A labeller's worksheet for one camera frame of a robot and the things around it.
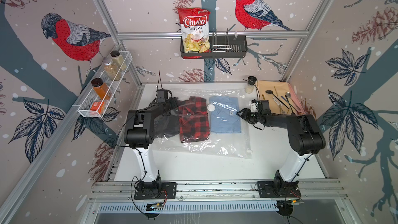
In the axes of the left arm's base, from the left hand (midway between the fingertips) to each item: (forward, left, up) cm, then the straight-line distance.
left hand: (176, 99), depth 104 cm
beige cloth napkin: (+9, -75, -5) cm, 76 cm away
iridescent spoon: (+8, -81, -4) cm, 81 cm away
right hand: (-10, -42, -3) cm, 43 cm away
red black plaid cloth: (-15, -13, -2) cm, 20 cm away
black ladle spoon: (+11, -70, -5) cm, 71 cm away
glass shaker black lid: (+14, -53, -2) cm, 55 cm away
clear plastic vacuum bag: (-31, -27, -3) cm, 41 cm away
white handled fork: (-1, -72, -5) cm, 72 cm away
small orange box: (-27, +25, +30) cm, 48 cm away
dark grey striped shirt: (-17, +5, -6) cm, 19 cm away
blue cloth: (-13, -33, -4) cm, 35 cm away
